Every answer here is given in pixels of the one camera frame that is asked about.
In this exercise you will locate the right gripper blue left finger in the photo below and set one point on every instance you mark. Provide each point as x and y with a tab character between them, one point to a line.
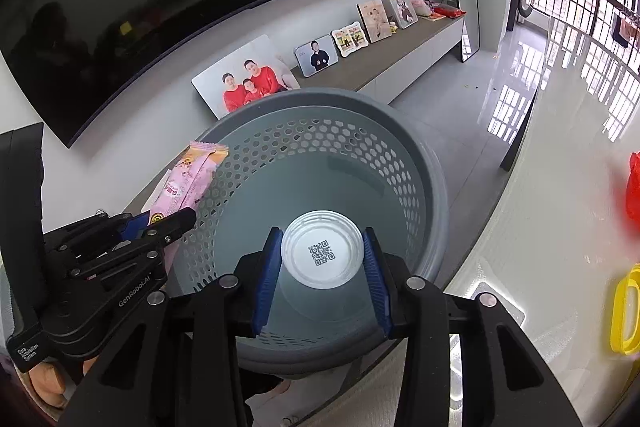
174	361

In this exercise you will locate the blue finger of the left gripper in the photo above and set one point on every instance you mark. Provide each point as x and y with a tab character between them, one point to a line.
119	228
157	235

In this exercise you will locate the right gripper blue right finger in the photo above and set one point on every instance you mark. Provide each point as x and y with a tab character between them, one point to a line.
505	381

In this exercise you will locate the pink snack wrapper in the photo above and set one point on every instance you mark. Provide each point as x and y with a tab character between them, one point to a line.
187	182

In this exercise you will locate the yellow square plastic lid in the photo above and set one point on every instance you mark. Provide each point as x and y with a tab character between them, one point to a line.
624	337

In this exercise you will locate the white round QR lid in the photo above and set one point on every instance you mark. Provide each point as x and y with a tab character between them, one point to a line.
322	249

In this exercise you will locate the red plastic bag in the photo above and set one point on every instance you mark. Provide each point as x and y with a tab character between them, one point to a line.
632	197

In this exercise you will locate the person's left hand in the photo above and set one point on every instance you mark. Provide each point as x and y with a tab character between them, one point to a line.
50	385

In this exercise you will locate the large family photo red clothes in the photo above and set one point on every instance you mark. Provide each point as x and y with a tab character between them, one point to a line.
248	74

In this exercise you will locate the grey perforated laundry basket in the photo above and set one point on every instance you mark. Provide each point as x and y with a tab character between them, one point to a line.
322	166

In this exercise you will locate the photo of man in black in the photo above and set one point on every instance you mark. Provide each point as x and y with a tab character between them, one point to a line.
316	55

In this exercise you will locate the grey low TV cabinet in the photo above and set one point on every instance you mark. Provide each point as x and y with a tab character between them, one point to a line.
382	70

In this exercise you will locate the pink plush toy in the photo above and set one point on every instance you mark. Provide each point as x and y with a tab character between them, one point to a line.
423	8

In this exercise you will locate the red packet on cabinet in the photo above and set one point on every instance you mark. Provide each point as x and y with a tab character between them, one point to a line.
448	11

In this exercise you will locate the small scalloped photo frame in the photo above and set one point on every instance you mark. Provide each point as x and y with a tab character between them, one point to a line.
349	39

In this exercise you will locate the baby photo frame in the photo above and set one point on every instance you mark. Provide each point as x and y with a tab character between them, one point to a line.
375	20

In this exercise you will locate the child portrait photo frame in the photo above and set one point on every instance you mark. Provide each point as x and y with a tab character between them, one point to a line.
404	12

